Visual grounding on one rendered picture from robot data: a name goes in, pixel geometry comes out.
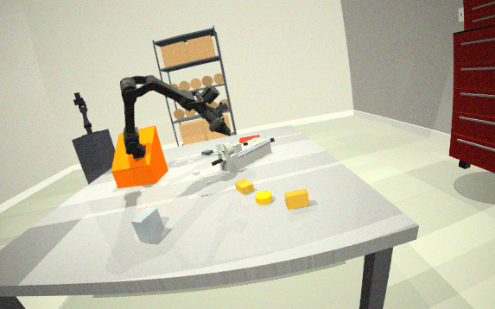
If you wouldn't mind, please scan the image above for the red flat block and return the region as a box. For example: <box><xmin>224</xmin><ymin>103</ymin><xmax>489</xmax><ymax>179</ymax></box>
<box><xmin>239</xmin><ymin>135</ymin><xmax>260</xmax><ymax>143</ymax></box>

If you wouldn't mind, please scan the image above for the yellow cube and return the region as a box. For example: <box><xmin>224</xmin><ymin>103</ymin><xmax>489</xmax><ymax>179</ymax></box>
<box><xmin>235</xmin><ymin>180</ymin><xmax>254</xmax><ymax>195</ymax></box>
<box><xmin>284</xmin><ymin>189</ymin><xmax>309</xmax><ymax>209</ymax></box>

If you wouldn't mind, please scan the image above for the yellow cylinder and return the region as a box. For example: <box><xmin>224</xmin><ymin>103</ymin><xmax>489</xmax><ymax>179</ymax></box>
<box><xmin>255</xmin><ymin>192</ymin><xmax>273</xmax><ymax>205</ymax></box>

